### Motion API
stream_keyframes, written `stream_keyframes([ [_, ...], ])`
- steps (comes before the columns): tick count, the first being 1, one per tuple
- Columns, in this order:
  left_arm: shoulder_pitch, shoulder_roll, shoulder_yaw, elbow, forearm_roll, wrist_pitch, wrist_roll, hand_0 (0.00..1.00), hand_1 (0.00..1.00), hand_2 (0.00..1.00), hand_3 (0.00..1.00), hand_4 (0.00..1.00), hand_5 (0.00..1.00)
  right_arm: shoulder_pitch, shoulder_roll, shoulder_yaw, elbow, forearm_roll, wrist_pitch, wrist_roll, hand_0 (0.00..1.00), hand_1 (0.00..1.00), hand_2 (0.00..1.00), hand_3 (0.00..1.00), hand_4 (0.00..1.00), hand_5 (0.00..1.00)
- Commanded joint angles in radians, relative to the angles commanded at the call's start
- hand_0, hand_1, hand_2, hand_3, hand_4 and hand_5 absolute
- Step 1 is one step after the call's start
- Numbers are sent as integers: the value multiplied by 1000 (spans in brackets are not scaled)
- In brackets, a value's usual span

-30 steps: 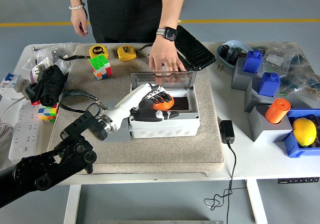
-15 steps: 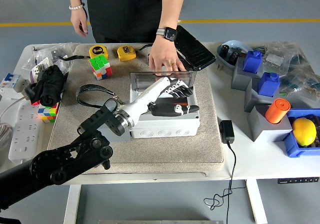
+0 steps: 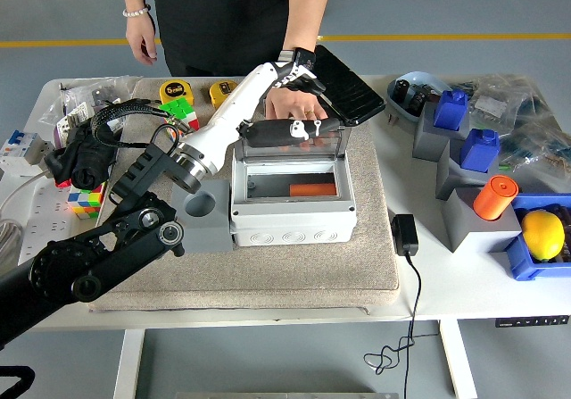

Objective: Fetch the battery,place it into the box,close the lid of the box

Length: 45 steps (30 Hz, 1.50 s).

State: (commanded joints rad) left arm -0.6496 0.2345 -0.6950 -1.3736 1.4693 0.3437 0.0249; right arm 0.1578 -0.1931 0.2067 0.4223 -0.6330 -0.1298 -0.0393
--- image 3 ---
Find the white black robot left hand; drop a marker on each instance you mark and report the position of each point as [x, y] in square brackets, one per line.
[223, 122]

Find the person's left hand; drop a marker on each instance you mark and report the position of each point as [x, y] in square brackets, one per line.
[290, 104]

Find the person's right hand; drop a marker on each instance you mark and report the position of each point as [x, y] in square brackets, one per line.
[140, 37]

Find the orange cylindrical battery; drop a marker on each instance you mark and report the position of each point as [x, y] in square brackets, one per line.
[495, 198]
[312, 190]

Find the grey junction box clear lid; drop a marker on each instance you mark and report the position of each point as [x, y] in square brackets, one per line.
[290, 231]

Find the person's left forearm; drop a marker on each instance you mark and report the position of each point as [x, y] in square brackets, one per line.
[308, 15]

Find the yellow tape measure square label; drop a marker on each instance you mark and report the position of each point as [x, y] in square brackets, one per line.
[218, 93]

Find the large colourful puzzle cube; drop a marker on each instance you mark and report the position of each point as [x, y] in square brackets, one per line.
[178, 106]

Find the black smartwatch grey band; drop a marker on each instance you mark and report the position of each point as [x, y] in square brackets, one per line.
[303, 55]

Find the yellow tape measure round label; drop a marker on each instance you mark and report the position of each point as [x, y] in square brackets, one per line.
[174, 90]

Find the clear bags with small hardware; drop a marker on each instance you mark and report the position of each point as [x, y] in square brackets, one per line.
[78, 88]

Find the person's torso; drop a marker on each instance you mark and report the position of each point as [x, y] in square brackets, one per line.
[232, 15]

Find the light blue bowl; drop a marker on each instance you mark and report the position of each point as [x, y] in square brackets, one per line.
[401, 106]

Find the grey holder block with hole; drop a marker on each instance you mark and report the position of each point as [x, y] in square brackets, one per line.
[209, 234]

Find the black capacitor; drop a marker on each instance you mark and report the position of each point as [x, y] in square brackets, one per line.
[421, 99]
[401, 88]

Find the black cloth bundle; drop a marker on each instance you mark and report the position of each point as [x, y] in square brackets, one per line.
[85, 171]

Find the small colourful puzzle cube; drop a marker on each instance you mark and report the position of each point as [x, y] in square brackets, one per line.
[87, 200]

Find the blue plastic block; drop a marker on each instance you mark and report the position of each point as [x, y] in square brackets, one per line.
[479, 149]
[450, 111]

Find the white circuit breaker blue lever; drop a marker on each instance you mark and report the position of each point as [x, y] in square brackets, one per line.
[22, 147]

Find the black power adapter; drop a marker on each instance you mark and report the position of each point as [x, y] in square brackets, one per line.
[405, 234]

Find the grey-brown fabric mat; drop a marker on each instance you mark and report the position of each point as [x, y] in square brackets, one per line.
[312, 278]

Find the white power strip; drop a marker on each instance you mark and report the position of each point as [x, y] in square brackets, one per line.
[44, 220]

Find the clear bags of parts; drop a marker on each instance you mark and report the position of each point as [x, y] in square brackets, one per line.
[526, 104]

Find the white table leg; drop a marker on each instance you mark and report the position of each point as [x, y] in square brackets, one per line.
[129, 363]
[457, 363]

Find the blue plastic bin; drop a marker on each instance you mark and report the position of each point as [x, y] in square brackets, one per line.
[522, 265]

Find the yellow lemon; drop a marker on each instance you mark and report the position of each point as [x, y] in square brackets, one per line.
[542, 234]

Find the black table control panel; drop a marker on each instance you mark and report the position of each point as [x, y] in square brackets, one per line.
[531, 321]

